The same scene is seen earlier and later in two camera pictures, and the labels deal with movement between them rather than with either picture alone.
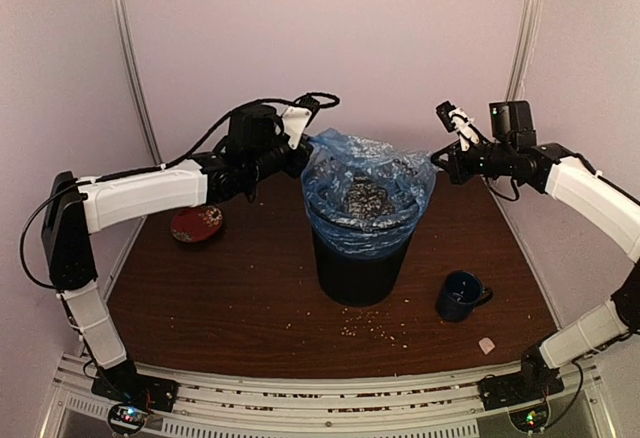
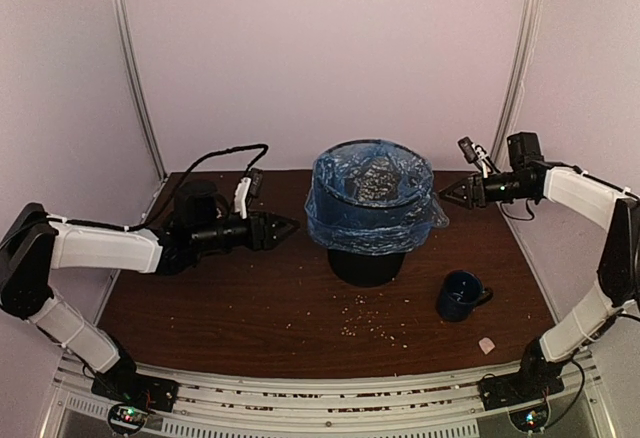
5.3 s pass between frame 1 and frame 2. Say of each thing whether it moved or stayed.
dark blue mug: stayed
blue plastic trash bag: moved
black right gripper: moved
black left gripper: moved
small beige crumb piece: stayed
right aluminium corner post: stayed
